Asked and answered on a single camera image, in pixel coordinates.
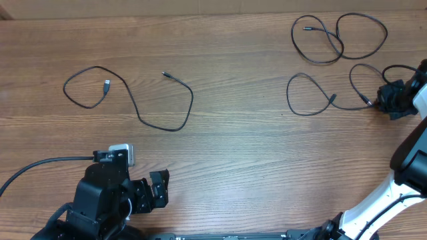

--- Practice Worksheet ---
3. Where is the braided USB-C cable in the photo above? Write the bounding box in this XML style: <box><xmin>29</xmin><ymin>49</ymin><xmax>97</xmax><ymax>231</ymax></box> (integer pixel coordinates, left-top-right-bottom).
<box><xmin>286</xmin><ymin>63</ymin><xmax>384</xmax><ymax>117</ymax></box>

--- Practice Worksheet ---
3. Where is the black USB-A cable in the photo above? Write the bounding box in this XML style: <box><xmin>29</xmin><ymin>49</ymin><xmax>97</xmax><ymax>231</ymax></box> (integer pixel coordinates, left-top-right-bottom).
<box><xmin>62</xmin><ymin>65</ymin><xmax>195</xmax><ymax>133</ymax></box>

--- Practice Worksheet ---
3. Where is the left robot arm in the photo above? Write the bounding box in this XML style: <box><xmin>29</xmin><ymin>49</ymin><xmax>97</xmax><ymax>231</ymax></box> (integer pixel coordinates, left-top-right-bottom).
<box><xmin>32</xmin><ymin>149</ymin><xmax>169</xmax><ymax>240</ymax></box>

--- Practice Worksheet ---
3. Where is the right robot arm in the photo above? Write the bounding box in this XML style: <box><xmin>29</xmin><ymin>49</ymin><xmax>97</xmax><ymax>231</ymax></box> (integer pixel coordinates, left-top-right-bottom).
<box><xmin>313</xmin><ymin>59</ymin><xmax>426</xmax><ymax>240</ymax></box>

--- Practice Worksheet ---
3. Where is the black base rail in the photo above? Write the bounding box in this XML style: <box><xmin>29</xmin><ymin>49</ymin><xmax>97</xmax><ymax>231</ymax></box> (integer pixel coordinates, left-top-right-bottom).
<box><xmin>147</xmin><ymin>227</ymin><xmax>320</xmax><ymax>240</ymax></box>

